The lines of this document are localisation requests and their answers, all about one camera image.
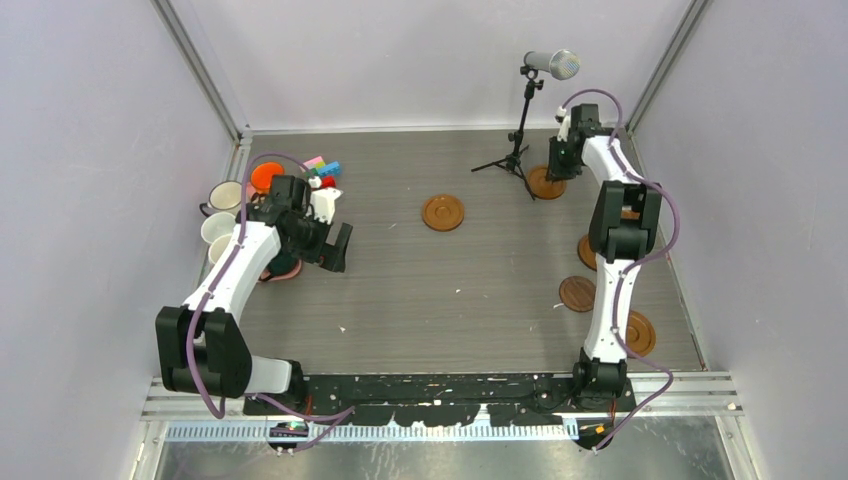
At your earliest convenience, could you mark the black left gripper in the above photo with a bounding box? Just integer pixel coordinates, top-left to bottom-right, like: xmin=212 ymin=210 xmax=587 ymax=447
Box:
xmin=283 ymin=209 xmax=351 ymax=272

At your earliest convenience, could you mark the pink plastic tray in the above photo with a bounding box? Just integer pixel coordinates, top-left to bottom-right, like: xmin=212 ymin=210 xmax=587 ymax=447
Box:
xmin=259 ymin=258 xmax=305 ymax=284

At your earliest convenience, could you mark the light brown wooden coaster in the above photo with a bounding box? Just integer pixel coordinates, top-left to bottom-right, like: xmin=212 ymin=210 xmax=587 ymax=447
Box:
xmin=421 ymin=194 xmax=465 ymax=232

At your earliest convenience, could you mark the white mug dark rim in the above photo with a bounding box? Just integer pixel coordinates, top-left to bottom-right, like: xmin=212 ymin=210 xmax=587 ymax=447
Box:
xmin=198 ymin=181 xmax=243 ymax=217

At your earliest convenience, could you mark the dark walnut wooden coaster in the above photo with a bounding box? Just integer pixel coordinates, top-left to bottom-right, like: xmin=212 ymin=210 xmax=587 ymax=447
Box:
xmin=558 ymin=276 xmax=596 ymax=313

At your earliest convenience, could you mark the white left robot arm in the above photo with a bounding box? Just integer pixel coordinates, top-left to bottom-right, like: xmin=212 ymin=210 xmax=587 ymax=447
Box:
xmin=155 ymin=175 xmax=352 ymax=414

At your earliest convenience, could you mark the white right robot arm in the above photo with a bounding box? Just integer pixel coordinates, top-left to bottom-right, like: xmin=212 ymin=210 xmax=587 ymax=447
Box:
xmin=547 ymin=103 xmax=662 ymax=411

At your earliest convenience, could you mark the orange translucent cup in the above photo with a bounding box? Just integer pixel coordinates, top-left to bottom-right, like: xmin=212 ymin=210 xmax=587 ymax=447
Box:
xmin=249 ymin=162 xmax=285 ymax=195

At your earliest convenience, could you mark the black microphone tripod stand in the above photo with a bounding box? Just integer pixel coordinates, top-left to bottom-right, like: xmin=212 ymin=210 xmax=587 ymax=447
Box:
xmin=471 ymin=65 xmax=544 ymax=201

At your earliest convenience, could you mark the colourful toy block stack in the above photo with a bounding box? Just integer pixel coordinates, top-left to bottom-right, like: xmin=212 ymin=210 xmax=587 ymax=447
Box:
xmin=304 ymin=156 xmax=342 ymax=190

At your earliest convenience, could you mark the grey microphone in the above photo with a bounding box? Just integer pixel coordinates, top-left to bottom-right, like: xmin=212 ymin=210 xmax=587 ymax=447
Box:
xmin=523 ymin=49 xmax=581 ymax=81

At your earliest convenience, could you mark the light blue mug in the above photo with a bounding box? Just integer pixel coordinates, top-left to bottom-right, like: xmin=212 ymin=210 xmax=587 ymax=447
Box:
xmin=207 ymin=234 xmax=232 ymax=265

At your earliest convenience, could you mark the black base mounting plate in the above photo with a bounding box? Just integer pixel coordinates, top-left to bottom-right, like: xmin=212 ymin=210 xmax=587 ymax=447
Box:
xmin=270 ymin=373 xmax=636 ymax=427

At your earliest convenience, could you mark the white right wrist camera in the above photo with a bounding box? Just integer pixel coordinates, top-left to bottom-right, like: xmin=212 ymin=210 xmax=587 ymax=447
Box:
xmin=555 ymin=105 xmax=571 ymax=142

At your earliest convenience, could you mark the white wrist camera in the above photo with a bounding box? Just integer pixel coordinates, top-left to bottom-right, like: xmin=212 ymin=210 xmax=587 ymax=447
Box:
xmin=555 ymin=105 xmax=571 ymax=142
xmin=308 ymin=176 xmax=343 ymax=224

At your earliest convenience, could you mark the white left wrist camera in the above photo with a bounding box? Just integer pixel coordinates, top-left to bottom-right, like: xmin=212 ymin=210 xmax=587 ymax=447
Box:
xmin=308 ymin=176 xmax=343 ymax=224

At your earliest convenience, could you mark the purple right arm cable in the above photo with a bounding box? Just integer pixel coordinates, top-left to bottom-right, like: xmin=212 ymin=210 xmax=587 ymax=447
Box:
xmin=560 ymin=87 xmax=682 ymax=454

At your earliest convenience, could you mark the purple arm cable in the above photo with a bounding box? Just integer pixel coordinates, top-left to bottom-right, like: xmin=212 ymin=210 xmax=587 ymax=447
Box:
xmin=560 ymin=87 xmax=682 ymax=454
xmin=184 ymin=152 xmax=356 ymax=454

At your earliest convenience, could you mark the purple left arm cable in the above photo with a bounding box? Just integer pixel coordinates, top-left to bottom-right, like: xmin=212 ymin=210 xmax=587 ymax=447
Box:
xmin=184 ymin=152 xmax=356 ymax=454

